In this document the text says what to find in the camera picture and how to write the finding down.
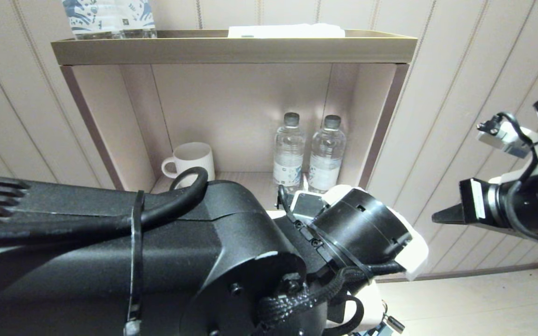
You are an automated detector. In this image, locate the white ribbed mug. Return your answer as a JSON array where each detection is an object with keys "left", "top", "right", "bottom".
[{"left": 162, "top": 142, "right": 215, "bottom": 187}]

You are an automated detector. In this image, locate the beige wooden shelf cabinet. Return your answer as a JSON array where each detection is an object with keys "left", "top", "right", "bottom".
[{"left": 61, "top": 63, "right": 410, "bottom": 194}]

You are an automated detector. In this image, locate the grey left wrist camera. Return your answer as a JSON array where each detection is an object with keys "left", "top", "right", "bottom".
[{"left": 292, "top": 190, "right": 329, "bottom": 220}]

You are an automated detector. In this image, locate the smooth black left camera cable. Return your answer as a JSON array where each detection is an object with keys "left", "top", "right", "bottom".
[{"left": 141, "top": 167, "right": 209, "bottom": 229}]

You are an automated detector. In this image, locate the patterned bag on shelf top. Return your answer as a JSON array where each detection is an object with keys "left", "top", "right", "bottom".
[{"left": 62, "top": 0, "right": 125, "bottom": 40}]

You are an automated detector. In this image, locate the blue patterned label bottle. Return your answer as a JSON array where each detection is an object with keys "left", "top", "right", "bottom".
[{"left": 120, "top": 0, "right": 157, "bottom": 39}]

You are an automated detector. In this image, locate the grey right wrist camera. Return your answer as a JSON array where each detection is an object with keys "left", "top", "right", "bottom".
[{"left": 478, "top": 113, "right": 531, "bottom": 158}]

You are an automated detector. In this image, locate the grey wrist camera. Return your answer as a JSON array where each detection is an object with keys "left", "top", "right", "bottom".
[
  {"left": 292, "top": 190, "right": 329, "bottom": 220},
  {"left": 478, "top": 113, "right": 531, "bottom": 158}
]

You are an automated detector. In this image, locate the smooth black camera cable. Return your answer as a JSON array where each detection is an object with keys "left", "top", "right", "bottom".
[
  {"left": 478, "top": 112, "right": 538, "bottom": 248},
  {"left": 141, "top": 167, "right": 209, "bottom": 229}
]

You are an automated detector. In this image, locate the clear plastic water bottle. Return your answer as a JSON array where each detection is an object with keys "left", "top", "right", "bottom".
[
  {"left": 308, "top": 115, "right": 347, "bottom": 194},
  {"left": 273, "top": 112, "right": 306, "bottom": 194}
]

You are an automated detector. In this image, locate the white blue flat packet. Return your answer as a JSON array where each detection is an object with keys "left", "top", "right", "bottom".
[{"left": 228, "top": 23, "right": 346, "bottom": 39}]

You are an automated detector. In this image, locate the smooth black right camera cable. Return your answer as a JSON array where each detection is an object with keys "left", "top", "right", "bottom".
[{"left": 478, "top": 112, "right": 538, "bottom": 248}]

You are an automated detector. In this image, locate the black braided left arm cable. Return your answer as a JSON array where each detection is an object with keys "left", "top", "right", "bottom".
[{"left": 257, "top": 260, "right": 407, "bottom": 336}]

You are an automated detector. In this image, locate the brown metal tray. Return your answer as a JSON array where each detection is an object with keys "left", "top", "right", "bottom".
[{"left": 51, "top": 29, "right": 418, "bottom": 66}]

